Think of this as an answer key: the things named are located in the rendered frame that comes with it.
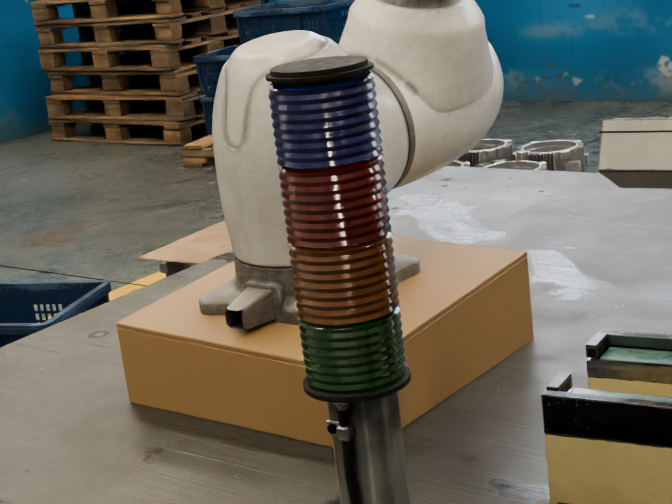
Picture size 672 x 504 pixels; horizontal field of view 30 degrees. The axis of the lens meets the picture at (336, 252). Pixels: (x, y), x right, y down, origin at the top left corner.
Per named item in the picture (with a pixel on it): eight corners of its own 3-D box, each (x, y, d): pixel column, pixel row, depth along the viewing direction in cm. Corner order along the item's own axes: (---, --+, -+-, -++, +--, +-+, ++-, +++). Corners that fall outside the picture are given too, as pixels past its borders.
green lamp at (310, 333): (424, 366, 75) (417, 295, 74) (378, 406, 70) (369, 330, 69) (338, 358, 78) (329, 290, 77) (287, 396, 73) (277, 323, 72)
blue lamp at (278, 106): (401, 145, 71) (393, 66, 70) (350, 171, 66) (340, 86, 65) (311, 146, 74) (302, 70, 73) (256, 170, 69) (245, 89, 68)
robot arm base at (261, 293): (170, 327, 132) (160, 278, 130) (293, 254, 148) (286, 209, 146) (310, 349, 121) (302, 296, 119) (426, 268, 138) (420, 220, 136)
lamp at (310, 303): (417, 295, 74) (409, 221, 72) (369, 330, 69) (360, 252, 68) (329, 290, 77) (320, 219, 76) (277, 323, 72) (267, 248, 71)
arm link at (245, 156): (198, 256, 134) (161, 54, 127) (313, 204, 147) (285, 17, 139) (308, 278, 124) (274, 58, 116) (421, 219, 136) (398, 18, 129)
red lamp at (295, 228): (409, 221, 72) (401, 145, 71) (360, 252, 68) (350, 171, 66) (320, 219, 76) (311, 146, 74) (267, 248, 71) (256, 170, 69)
